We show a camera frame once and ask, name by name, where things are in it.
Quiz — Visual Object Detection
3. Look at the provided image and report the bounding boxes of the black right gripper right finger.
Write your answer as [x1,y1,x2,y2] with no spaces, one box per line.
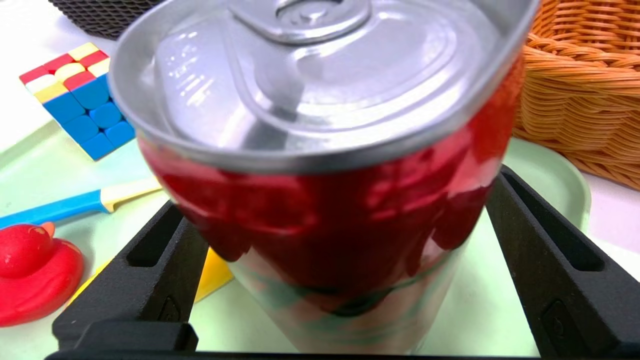
[486,165,640,358]

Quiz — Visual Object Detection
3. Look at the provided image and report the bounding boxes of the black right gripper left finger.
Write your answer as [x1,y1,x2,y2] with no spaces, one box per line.
[52,200,210,351]

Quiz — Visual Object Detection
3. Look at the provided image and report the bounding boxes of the yellow banana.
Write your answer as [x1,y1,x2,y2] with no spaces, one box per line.
[65,247,235,306]

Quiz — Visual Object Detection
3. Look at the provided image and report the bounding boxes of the red rubber duck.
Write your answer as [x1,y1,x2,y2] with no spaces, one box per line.
[0,222,85,328]

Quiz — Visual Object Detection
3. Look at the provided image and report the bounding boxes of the red soda can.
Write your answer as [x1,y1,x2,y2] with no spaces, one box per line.
[108,0,542,356]

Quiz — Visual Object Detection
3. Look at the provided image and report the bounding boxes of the colourful puzzle cube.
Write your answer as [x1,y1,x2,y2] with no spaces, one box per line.
[19,42,137,162]

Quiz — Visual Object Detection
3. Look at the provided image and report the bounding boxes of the orange wicker basket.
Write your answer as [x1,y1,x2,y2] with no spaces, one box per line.
[512,0,640,192]

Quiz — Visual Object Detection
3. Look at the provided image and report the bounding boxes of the dark brown wicker basket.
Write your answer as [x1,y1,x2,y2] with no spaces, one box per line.
[48,0,166,41]

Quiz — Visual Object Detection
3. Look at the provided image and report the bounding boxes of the light green plastic tray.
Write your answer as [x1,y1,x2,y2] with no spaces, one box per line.
[0,120,592,358]

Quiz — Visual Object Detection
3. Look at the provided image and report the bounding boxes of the wooden spoon with blue handle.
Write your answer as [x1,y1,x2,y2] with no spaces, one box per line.
[0,177,163,231]

